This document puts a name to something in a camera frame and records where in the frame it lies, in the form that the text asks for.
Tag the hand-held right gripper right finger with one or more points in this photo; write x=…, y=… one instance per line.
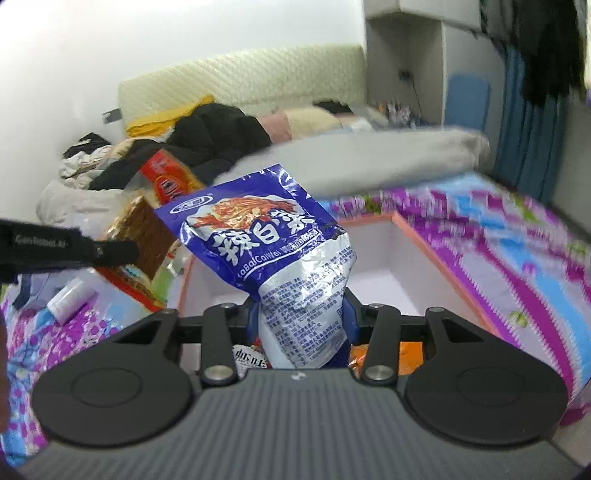
x=358, y=318

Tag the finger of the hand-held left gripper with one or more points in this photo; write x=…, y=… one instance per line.
x=117, y=254

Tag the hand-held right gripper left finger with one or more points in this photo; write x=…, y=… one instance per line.
x=249, y=323

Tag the large red clear snack packet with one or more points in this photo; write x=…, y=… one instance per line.
x=138, y=230

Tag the blue snack packet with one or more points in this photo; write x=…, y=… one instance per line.
x=263, y=240

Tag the pink cardboard box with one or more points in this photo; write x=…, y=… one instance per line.
x=438, y=267

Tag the white and red snack packet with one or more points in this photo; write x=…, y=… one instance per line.
x=247, y=359

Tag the white plastic bottle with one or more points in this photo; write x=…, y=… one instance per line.
x=69, y=300

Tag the orange snack packet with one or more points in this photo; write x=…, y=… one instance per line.
x=406, y=355

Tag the pile of mixed clothes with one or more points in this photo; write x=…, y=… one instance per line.
x=85, y=159

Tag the yellow cloth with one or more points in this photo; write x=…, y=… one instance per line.
x=157, y=117

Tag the black jacket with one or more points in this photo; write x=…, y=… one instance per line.
x=217, y=134

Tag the grey blanket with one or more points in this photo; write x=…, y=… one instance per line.
x=392, y=157

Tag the pink pillow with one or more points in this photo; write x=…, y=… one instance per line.
x=274, y=127

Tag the cream pillow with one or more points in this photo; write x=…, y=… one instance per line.
x=311, y=121

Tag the group of small bottles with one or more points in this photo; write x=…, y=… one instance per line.
x=401, y=113

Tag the cream quilted headboard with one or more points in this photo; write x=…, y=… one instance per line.
x=254, y=74

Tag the blue chair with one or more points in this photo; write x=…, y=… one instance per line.
x=468, y=104

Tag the blue curtain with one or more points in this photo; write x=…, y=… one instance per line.
x=535, y=152

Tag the black power socket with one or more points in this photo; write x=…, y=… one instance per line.
x=405, y=75

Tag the white desk cabinet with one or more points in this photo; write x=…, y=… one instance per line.
x=415, y=41

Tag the dark hanging clothes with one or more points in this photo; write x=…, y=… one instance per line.
x=549, y=50

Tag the grey wall socket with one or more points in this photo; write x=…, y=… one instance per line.
x=111, y=116

